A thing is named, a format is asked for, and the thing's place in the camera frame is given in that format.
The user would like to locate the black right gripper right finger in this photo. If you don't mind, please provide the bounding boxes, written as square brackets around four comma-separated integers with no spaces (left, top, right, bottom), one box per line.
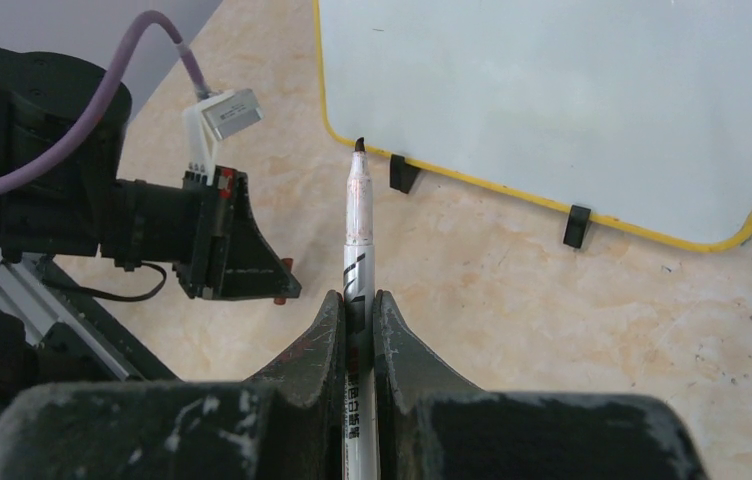
[373,291,708,479]

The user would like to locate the yellow framed whiteboard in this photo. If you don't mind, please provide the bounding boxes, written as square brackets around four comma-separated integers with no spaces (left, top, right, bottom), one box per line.
[314,1,752,252]

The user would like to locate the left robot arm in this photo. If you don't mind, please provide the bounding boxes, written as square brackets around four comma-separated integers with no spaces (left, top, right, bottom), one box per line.
[0,48,302,415]

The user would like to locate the red marker cap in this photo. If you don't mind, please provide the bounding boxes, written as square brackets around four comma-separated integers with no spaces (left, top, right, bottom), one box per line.
[273,257,293,306]

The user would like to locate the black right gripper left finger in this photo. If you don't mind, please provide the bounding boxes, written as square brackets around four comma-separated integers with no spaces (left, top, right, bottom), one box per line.
[0,291,344,479]

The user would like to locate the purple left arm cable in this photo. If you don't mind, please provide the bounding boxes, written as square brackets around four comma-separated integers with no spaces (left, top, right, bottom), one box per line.
[0,9,213,208]

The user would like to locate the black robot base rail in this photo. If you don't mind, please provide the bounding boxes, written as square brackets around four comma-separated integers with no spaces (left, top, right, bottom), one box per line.
[0,254,178,381]

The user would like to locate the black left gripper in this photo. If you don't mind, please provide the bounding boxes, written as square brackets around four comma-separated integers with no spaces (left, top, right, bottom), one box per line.
[100,166,302,300]

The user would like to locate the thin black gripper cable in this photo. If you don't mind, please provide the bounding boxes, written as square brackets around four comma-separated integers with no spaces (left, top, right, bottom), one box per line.
[41,261,169,305]

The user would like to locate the white marker pen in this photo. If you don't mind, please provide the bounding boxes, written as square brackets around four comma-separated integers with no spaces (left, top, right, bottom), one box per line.
[342,138,379,479]

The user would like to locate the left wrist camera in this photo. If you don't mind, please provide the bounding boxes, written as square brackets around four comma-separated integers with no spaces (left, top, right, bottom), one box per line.
[182,88,263,185]

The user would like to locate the black whiteboard stand right foot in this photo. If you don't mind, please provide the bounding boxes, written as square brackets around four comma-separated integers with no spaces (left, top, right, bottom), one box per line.
[562,205,592,250]

